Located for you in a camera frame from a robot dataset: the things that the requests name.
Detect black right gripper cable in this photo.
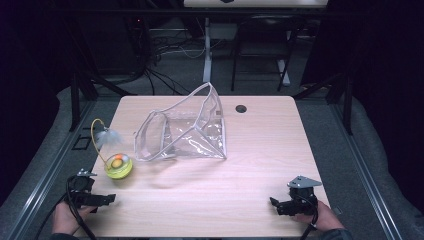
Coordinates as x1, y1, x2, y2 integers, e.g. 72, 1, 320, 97
293, 193, 320, 240

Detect person's right hand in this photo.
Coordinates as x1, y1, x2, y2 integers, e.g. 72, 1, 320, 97
292, 199, 345, 233

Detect white desk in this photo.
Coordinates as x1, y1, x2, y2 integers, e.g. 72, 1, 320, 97
183, 0, 330, 9

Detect white desk leg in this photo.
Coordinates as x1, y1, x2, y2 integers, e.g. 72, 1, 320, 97
202, 17, 213, 84
277, 31, 292, 87

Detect clear plastic bag white trim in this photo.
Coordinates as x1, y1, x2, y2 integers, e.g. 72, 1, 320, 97
133, 81, 228, 163

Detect bundle of floor cables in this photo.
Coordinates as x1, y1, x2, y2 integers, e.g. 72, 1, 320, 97
131, 18, 209, 97

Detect person's left hand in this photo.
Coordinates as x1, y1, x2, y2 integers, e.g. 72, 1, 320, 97
51, 201, 98, 236

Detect black metal stand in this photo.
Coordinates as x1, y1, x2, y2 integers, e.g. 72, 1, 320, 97
49, 6, 138, 133
292, 71, 354, 136

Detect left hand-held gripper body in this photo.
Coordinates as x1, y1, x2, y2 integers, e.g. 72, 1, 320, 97
66, 168, 101, 210

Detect aluminium rail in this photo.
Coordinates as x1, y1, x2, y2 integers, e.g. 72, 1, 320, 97
5, 99, 98, 240
328, 99, 404, 240

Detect yellow-green feather cat toy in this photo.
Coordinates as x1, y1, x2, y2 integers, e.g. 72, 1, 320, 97
90, 117, 134, 181

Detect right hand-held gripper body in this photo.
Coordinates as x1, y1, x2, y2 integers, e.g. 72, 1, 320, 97
282, 175, 323, 218

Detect black chair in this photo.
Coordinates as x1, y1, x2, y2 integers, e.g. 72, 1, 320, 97
230, 14, 306, 93

